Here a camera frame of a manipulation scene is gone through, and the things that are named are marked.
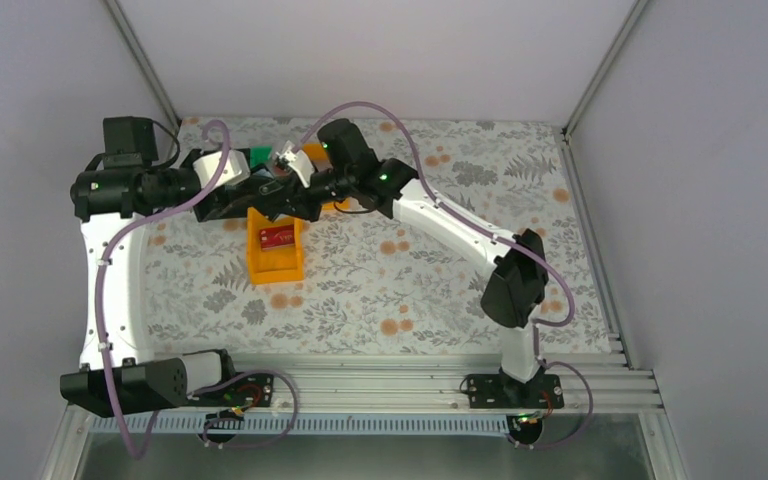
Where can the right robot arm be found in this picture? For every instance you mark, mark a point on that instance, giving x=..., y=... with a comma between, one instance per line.
x=514, y=264

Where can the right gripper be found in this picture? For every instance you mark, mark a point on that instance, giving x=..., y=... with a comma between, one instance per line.
x=297, y=201

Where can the orange storage bin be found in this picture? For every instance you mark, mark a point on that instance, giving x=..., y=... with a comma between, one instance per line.
x=319, y=159
x=277, y=265

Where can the aluminium rail frame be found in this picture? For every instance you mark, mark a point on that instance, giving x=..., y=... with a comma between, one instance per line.
x=408, y=384

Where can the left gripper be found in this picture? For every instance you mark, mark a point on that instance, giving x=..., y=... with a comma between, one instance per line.
x=210, y=201

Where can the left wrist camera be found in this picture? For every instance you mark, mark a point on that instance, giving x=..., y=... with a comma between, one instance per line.
x=236, y=168

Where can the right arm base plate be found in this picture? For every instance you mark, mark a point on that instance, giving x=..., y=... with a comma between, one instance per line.
x=498, y=391

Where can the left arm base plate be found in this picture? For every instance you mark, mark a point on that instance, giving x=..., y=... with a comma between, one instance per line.
x=253, y=390

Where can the black storage bin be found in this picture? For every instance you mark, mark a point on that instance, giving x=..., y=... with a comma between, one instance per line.
x=215, y=204

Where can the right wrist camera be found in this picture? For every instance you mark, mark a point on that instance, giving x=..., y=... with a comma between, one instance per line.
x=290, y=158

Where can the floral table mat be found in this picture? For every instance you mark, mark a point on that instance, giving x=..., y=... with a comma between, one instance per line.
x=375, y=286

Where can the red VIP card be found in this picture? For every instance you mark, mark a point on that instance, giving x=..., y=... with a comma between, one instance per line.
x=274, y=237

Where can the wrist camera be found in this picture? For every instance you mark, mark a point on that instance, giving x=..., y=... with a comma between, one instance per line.
x=290, y=158
x=236, y=168

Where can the green storage bin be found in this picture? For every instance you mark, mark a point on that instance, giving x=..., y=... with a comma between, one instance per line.
x=259, y=155

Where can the far orange storage bin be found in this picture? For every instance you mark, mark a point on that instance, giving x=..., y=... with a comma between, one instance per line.
x=319, y=159

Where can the near orange storage bin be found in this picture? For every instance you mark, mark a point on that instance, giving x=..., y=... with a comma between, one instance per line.
x=277, y=265

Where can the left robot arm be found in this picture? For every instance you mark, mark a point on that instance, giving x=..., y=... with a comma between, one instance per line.
x=116, y=197

